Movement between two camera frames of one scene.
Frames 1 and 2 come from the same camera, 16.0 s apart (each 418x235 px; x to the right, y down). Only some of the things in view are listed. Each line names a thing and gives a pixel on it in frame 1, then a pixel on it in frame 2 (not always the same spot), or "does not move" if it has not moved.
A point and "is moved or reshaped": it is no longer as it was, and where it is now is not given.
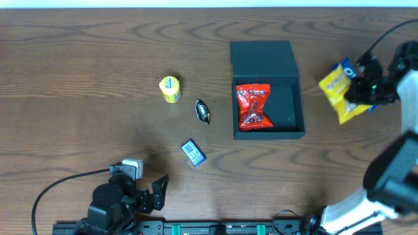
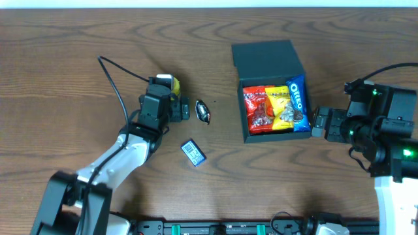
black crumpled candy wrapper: (202, 111) does not move
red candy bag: (251, 98) is moved or reshaped
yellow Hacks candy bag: (334, 87) to (279, 96)
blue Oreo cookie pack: (349, 70) to (299, 102)
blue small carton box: (193, 153) does not move
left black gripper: (154, 197) to (183, 109)
